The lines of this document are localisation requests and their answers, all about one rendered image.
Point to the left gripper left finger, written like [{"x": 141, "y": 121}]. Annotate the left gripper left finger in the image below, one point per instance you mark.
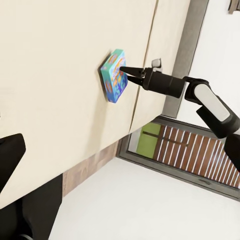
[{"x": 12, "y": 149}]

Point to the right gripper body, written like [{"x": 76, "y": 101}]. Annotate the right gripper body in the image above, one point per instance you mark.
[{"x": 157, "y": 82}]

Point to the board game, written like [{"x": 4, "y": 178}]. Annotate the board game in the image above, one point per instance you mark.
[{"x": 115, "y": 80}]

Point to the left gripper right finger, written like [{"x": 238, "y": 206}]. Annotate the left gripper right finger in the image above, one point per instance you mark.
[{"x": 232, "y": 149}]

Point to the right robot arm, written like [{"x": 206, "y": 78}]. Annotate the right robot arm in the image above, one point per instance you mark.
[{"x": 214, "y": 111}]

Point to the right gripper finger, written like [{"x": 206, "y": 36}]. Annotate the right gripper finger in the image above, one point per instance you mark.
[
  {"x": 135, "y": 80},
  {"x": 134, "y": 71}
]

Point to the bed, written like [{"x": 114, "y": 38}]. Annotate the bed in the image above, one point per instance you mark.
[{"x": 51, "y": 85}]

